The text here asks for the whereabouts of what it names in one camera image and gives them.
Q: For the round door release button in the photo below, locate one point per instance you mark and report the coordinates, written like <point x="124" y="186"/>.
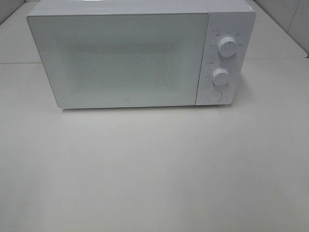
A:
<point x="215" y="96"/>

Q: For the white timer knob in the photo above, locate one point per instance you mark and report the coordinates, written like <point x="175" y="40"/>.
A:
<point x="220" y="77"/>

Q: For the white microwave door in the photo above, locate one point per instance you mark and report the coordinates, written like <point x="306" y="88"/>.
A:
<point x="96" y="61"/>

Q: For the white microwave oven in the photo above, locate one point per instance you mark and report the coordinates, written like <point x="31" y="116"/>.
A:
<point x="225" y="17"/>

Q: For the white upper power knob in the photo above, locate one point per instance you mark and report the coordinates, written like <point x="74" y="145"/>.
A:
<point x="227" y="46"/>

